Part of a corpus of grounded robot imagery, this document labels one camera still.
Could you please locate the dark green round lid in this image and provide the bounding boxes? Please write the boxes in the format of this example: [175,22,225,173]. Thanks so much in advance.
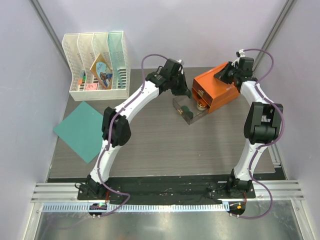
[181,105,190,113]

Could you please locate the gold compact jar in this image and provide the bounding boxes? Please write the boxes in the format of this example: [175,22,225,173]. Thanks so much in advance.
[196,101,207,111]

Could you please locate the clear drawer gold knob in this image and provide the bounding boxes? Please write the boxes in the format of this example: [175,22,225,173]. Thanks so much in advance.
[172,96,209,125]

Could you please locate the black round cap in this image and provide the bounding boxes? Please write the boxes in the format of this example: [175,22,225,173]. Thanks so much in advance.
[187,111,194,119]

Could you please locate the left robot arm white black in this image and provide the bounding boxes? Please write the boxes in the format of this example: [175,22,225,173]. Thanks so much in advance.
[78,58,192,200]

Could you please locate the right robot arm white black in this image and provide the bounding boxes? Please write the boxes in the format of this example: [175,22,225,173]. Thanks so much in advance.
[214,49,284,198]

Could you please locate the orange drawer box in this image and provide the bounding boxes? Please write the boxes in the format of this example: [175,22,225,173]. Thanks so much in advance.
[192,62,240,114]

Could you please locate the teal folder in organizer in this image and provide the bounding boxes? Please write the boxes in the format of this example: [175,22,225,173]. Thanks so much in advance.
[107,31,127,89]

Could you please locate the illustrated book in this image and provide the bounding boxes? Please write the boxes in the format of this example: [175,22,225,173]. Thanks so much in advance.
[90,53,113,90]

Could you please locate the white mesh file organizer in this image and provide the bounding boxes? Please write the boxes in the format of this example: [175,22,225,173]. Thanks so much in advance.
[61,31,131,101]

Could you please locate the pink sticky note pad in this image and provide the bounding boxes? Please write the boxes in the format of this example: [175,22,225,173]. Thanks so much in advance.
[85,83,99,91]

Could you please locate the orange green markers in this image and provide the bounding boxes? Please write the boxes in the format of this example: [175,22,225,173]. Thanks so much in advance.
[78,70,86,85]

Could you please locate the teal cutting mat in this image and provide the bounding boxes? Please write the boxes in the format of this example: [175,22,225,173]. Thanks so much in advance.
[53,101,103,164]

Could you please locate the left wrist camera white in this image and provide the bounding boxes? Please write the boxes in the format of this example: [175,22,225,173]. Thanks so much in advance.
[177,59,184,74]

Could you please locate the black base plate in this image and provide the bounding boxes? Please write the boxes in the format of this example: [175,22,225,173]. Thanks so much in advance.
[74,175,256,205]

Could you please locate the aluminium rail frame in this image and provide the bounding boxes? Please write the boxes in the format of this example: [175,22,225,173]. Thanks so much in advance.
[24,176,317,240]

